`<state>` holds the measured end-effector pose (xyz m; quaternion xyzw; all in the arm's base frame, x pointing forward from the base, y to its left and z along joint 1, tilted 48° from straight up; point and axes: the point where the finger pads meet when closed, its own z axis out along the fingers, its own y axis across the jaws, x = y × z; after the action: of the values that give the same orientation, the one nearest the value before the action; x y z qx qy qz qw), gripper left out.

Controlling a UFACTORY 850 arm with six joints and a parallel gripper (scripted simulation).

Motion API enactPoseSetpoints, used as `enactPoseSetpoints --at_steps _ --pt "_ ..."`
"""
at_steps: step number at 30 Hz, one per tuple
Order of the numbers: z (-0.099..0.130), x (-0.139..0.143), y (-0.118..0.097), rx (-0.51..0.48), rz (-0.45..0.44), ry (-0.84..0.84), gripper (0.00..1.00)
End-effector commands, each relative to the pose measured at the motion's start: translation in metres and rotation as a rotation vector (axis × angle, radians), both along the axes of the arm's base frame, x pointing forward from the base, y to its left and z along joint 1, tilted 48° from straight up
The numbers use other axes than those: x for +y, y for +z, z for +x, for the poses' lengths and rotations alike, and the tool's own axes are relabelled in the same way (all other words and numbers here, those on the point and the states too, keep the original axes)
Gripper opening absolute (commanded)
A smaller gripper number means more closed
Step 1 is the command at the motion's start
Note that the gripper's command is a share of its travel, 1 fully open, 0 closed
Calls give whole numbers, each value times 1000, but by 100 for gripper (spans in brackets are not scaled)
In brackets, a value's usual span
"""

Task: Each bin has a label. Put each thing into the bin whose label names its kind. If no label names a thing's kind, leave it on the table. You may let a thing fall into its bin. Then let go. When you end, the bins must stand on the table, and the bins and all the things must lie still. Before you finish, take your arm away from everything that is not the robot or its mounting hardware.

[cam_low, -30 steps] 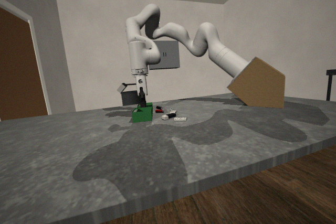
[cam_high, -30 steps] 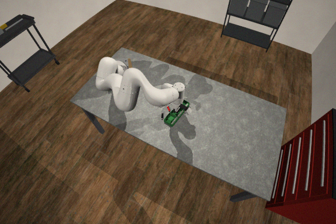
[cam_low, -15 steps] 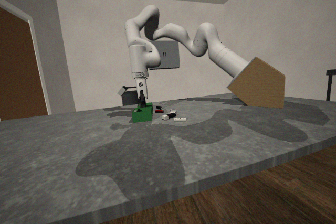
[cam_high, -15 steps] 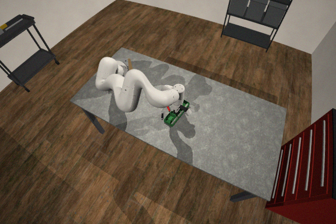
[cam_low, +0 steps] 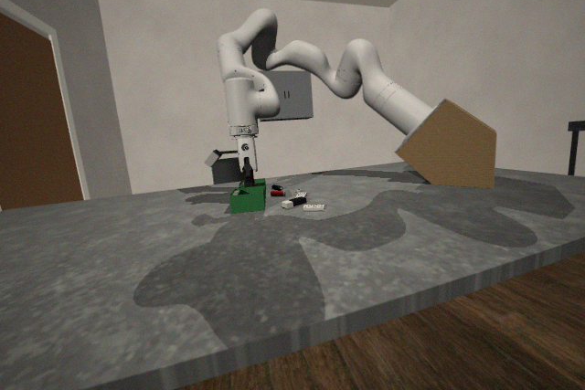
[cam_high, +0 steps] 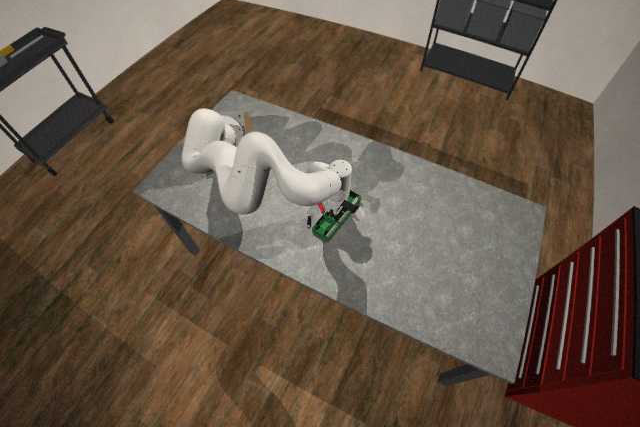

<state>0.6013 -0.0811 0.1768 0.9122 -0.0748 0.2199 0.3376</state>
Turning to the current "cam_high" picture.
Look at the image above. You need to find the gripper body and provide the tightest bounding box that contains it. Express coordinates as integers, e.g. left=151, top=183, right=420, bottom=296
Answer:
left=327, top=197, right=344, bottom=215

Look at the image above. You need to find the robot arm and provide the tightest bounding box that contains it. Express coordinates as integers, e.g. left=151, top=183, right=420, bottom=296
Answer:
left=182, top=109, right=366, bottom=221

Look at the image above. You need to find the green rack of bins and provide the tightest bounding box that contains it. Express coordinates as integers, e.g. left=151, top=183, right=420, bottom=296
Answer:
left=312, top=190, right=361, bottom=242

